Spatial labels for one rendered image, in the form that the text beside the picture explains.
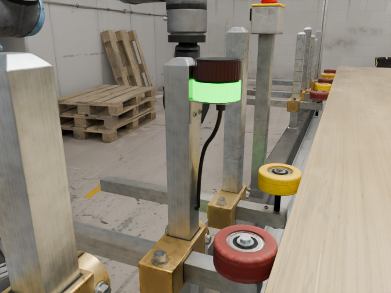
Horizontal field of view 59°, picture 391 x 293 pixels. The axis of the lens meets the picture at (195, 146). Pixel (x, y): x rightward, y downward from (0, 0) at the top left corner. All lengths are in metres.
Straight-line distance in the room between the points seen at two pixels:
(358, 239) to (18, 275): 0.39
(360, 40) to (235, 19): 2.67
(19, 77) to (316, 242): 0.38
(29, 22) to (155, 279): 0.79
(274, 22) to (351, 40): 7.30
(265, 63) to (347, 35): 7.27
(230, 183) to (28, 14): 0.68
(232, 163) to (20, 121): 0.54
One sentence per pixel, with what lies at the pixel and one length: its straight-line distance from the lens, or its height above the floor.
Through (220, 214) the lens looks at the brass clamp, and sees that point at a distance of 0.69.
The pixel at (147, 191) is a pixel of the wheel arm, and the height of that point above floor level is 0.82.
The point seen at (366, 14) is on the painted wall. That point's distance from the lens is 8.21.
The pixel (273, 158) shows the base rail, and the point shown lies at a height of 0.70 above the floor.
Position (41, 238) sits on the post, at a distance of 0.26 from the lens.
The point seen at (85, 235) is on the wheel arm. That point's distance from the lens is 0.57.
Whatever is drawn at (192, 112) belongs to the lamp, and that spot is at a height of 1.06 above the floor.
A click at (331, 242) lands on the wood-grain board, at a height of 0.90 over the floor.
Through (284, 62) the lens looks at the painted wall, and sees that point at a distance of 8.15.
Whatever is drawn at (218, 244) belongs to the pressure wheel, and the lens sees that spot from 0.44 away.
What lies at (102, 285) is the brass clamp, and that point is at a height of 0.95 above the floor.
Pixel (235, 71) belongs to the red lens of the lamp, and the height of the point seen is 1.11.
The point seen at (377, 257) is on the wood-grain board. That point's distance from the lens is 0.48.
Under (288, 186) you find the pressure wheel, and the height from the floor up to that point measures 0.89.
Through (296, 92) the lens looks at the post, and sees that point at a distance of 1.67.
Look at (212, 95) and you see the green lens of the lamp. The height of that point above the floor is 1.09.
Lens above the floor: 1.15
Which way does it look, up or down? 18 degrees down
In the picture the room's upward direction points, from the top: straight up
